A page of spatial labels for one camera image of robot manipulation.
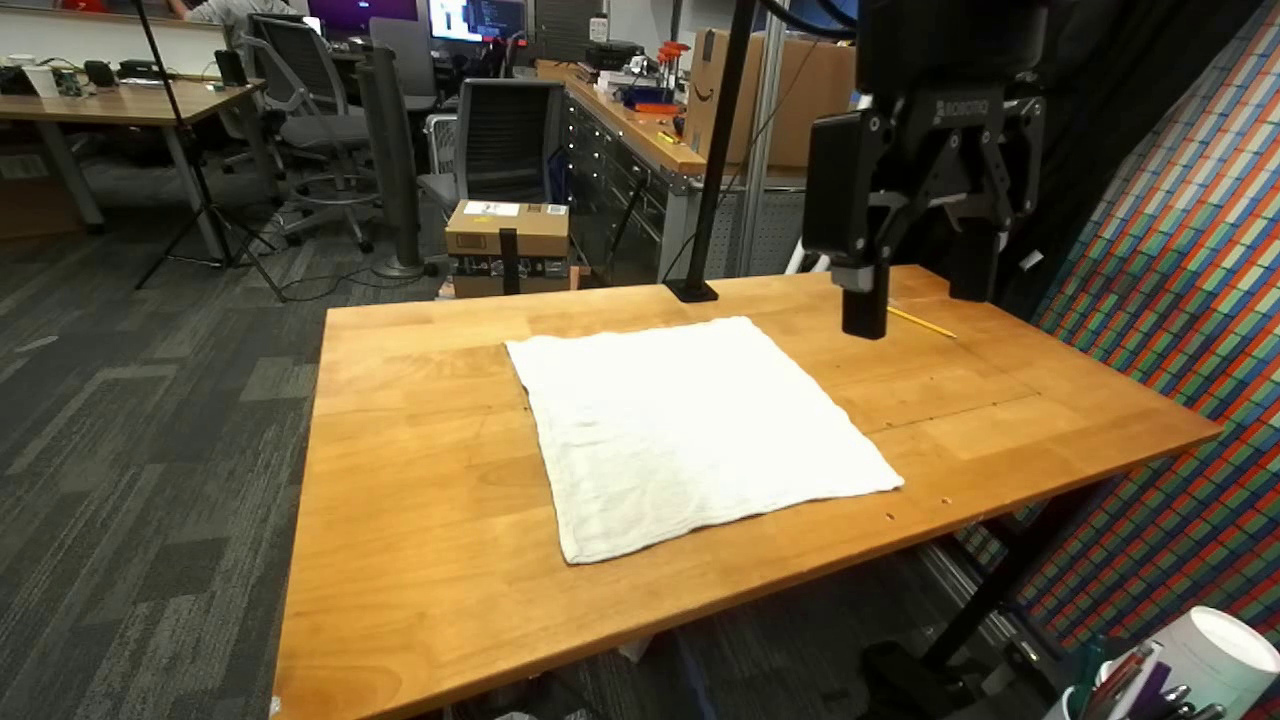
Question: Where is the black fabric curtain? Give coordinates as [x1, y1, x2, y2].
[993, 0, 1264, 323]

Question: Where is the large cardboard box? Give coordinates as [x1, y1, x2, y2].
[680, 27, 859, 171]

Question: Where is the grey drawer cabinet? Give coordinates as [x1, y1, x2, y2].
[557, 70, 808, 289]

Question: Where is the white terry towel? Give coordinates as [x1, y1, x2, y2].
[501, 311, 909, 566]

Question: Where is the grey metal upright post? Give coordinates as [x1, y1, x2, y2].
[736, 0, 791, 280]

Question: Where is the grey office chair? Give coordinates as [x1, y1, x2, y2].
[237, 13, 392, 251]

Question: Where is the short black clamp post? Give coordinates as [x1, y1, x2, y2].
[491, 225, 525, 298]

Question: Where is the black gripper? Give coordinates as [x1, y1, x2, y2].
[804, 0, 1053, 345]

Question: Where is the black tripod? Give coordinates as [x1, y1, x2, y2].
[123, 0, 291, 305]

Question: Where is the yellow pencil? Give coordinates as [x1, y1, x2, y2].
[888, 305, 959, 339]

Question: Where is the lit computer monitor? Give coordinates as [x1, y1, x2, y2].
[425, 0, 533, 43]

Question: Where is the black upright pole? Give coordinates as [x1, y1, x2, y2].
[663, 0, 765, 309]

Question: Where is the multicoloured patterned board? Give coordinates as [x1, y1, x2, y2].
[993, 0, 1280, 672]

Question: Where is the black metal table frame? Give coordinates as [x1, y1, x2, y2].
[851, 482, 1112, 720]

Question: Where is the white paper cup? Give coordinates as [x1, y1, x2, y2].
[1057, 600, 1280, 720]

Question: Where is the grey column stand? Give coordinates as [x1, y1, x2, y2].
[353, 43, 431, 280]

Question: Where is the light wooden desk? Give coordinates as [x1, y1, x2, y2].
[0, 54, 269, 263]

